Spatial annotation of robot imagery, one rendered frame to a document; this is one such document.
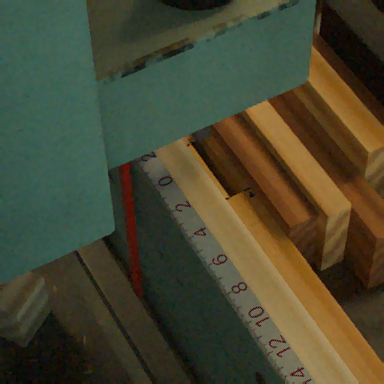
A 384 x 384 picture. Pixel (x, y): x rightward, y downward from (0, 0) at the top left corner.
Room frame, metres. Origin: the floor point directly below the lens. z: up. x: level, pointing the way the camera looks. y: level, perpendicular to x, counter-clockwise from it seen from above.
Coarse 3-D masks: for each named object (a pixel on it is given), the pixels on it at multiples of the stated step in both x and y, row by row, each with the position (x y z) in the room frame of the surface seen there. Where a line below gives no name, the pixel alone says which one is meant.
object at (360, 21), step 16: (336, 0) 0.47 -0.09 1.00; (336, 16) 0.46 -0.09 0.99; (352, 16) 0.46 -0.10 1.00; (320, 32) 0.47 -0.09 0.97; (336, 32) 0.46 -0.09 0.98; (352, 32) 0.45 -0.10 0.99; (368, 32) 0.45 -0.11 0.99; (336, 48) 0.46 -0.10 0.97; (352, 48) 0.45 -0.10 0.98; (368, 48) 0.43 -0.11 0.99; (352, 64) 0.44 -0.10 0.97; (368, 64) 0.43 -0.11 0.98; (368, 80) 0.43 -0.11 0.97
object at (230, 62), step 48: (96, 0) 0.40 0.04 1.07; (144, 0) 0.40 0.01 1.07; (240, 0) 0.40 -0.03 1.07; (288, 0) 0.40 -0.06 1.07; (96, 48) 0.37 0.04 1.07; (144, 48) 0.37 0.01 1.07; (192, 48) 0.37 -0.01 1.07; (240, 48) 0.38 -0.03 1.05; (288, 48) 0.40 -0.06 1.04; (144, 96) 0.36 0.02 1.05; (192, 96) 0.37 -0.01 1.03; (240, 96) 0.39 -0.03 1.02; (144, 144) 0.36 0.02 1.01
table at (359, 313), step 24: (120, 192) 0.41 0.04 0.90; (120, 216) 0.42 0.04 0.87; (144, 240) 0.39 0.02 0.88; (144, 264) 0.39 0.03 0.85; (168, 264) 0.36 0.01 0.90; (312, 264) 0.35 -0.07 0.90; (336, 264) 0.35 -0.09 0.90; (168, 288) 0.36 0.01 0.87; (336, 288) 0.34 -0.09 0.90; (360, 288) 0.34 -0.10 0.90; (192, 312) 0.33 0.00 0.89; (360, 312) 0.32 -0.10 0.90; (192, 336) 0.33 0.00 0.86; (216, 336) 0.31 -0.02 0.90; (216, 360) 0.31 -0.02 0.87
